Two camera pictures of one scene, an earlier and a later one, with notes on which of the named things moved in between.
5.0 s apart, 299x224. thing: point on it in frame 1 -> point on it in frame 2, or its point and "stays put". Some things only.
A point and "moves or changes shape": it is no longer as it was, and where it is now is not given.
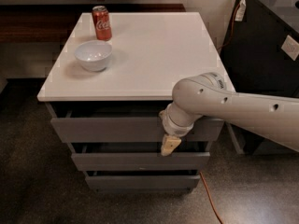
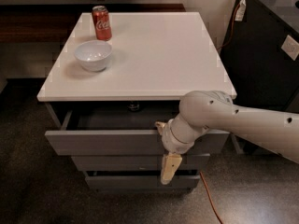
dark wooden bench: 53,23 stays put
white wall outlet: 291,47 stays put
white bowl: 93,55 stays put
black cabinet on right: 261,51 stays put
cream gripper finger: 170,144 -> 170,164
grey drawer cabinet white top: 108,76 stays put
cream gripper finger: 163,114 -> 161,126
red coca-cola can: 102,22 stays put
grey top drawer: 129,130 moves or changes shape
